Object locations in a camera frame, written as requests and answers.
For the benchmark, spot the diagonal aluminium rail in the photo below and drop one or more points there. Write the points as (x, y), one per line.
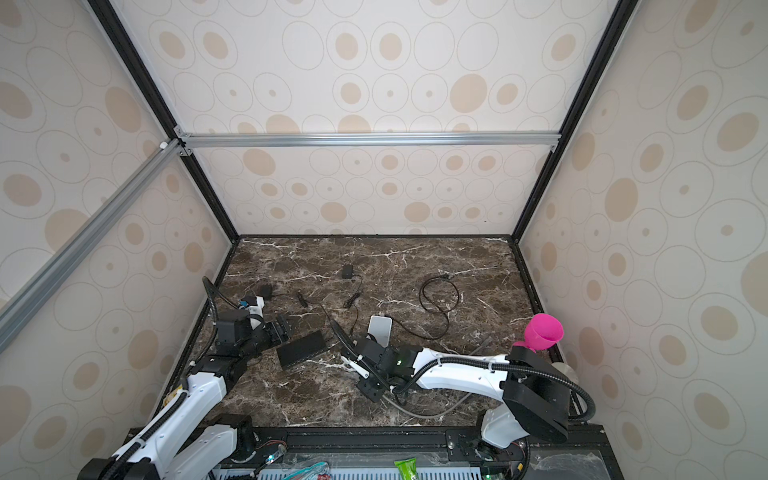
(28, 301)

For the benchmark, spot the green tube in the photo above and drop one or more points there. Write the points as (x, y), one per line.
(407, 469)

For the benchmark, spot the black network switch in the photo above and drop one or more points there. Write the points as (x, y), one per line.
(301, 349)

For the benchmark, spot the pink plastic goblet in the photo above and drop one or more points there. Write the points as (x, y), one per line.
(542, 332)

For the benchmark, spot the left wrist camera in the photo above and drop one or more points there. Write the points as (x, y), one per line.
(254, 306)

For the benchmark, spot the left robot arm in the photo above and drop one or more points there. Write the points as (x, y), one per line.
(167, 448)

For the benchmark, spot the horizontal aluminium rail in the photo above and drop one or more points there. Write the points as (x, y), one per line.
(378, 139)

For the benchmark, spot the black power adapter with cable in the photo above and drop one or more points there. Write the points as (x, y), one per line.
(303, 309)

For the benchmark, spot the teal patterned item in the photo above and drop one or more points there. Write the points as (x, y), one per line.
(319, 470)

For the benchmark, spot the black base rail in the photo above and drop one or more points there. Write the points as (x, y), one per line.
(456, 444)

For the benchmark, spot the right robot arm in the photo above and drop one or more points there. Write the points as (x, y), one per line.
(535, 398)

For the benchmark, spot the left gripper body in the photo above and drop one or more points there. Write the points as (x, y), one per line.
(263, 338)

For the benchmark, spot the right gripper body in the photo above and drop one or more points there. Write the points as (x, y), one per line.
(371, 386)

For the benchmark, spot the white router box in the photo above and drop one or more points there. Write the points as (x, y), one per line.
(380, 329)

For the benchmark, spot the glass jar metal lid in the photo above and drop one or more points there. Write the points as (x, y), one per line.
(566, 370)

